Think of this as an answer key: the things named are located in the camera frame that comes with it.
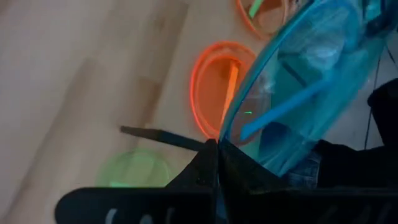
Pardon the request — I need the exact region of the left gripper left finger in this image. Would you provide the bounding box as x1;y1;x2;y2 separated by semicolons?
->
164;138;220;200

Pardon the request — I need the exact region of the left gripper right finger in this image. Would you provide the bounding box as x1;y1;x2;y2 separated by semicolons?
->
218;139;290;224

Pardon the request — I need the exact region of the translucent teal plastic plate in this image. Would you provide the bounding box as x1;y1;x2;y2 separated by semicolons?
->
219;0;398;178

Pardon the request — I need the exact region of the black office chair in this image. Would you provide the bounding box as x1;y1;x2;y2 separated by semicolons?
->
313;77;398;190

